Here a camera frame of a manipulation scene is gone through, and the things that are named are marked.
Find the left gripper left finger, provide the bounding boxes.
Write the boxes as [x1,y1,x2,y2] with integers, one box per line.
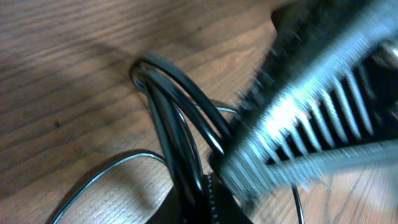
[146,187,187,224]

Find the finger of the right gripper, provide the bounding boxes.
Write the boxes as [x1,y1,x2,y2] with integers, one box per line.
[231,1,373,131]
[217,0,397,202]

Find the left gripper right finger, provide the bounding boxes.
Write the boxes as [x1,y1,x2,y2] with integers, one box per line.
[205,173,252,224]

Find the black usb cable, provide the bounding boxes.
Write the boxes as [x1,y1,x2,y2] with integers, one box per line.
[46,52,305,224]

